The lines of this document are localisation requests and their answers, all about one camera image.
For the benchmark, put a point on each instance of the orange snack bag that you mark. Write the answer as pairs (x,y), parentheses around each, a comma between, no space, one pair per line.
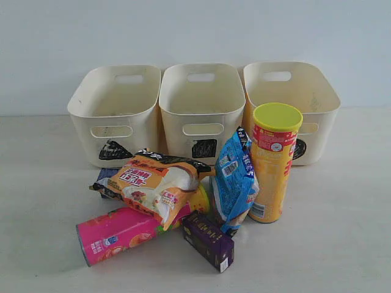
(155,184)

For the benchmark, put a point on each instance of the blue snack bag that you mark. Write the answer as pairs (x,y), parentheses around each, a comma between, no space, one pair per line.
(234,186)

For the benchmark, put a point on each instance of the pink chips can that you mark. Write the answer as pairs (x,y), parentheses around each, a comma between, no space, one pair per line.
(107,235)

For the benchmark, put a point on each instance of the middle cream plastic bin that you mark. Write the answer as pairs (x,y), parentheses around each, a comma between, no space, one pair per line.
(201,106)

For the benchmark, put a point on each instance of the cream plastic bin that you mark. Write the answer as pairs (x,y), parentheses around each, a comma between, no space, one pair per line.
(201,106)
(302,86)
(117,103)

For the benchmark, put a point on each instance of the yellow chips can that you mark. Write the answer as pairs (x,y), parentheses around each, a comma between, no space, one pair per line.
(274,135)

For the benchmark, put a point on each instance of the left cream plastic bin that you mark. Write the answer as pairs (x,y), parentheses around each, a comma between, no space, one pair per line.
(117,103)

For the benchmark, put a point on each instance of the purple small box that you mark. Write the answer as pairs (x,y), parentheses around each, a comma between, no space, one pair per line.
(210,242)

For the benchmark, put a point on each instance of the blue white milk carton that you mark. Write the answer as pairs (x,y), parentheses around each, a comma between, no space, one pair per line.
(104,174)

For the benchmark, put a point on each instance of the right cream plastic bin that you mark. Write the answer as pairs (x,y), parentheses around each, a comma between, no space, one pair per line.
(302,86)

